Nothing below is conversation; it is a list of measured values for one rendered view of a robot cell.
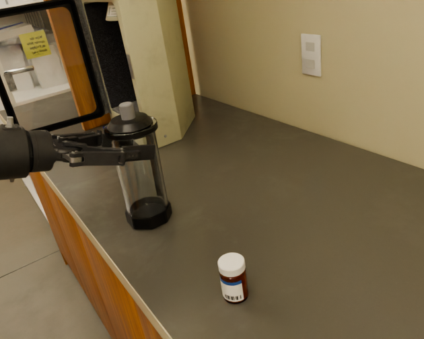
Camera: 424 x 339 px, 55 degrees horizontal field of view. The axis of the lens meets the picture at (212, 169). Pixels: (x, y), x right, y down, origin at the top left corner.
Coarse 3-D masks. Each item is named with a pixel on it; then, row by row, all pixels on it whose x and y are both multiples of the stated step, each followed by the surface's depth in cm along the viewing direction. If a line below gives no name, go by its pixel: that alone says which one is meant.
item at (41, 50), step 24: (48, 0) 125; (0, 24) 121; (24, 24) 124; (48, 24) 127; (72, 24) 130; (0, 48) 123; (24, 48) 126; (48, 48) 129; (72, 48) 132; (0, 72) 125; (24, 72) 128; (48, 72) 132; (72, 72) 135; (24, 96) 131; (48, 96) 134; (72, 96) 138; (24, 120) 133; (48, 120) 137
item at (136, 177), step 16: (144, 128) 79; (112, 144) 81; (128, 144) 79; (144, 144) 80; (144, 160) 81; (128, 176) 82; (144, 176) 82; (160, 176) 86; (128, 192) 85; (144, 192) 84; (160, 192) 86; (128, 208) 87; (144, 208) 86; (160, 208) 87
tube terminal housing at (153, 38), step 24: (96, 0) 117; (120, 0) 105; (144, 0) 109; (168, 0) 121; (120, 24) 109; (144, 24) 111; (168, 24) 120; (144, 48) 113; (168, 48) 120; (144, 72) 115; (168, 72) 120; (144, 96) 118; (168, 96) 122; (168, 120) 125
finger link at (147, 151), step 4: (124, 148) 77; (128, 148) 77; (132, 148) 78; (136, 148) 78; (140, 148) 79; (144, 148) 79; (148, 148) 80; (152, 148) 81; (144, 152) 80; (148, 152) 80; (152, 152) 81; (144, 156) 80; (148, 156) 81; (152, 156) 81; (128, 160) 78; (132, 160) 79; (136, 160) 79; (140, 160) 80
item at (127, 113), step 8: (120, 104) 80; (128, 104) 79; (120, 112) 80; (128, 112) 79; (136, 112) 84; (112, 120) 81; (120, 120) 80; (128, 120) 80; (136, 120) 79; (144, 120) 80; (152, 120) 82; (112, 128) 79; (120, 128) 78; (128, 128) 78; (136, 128) 78
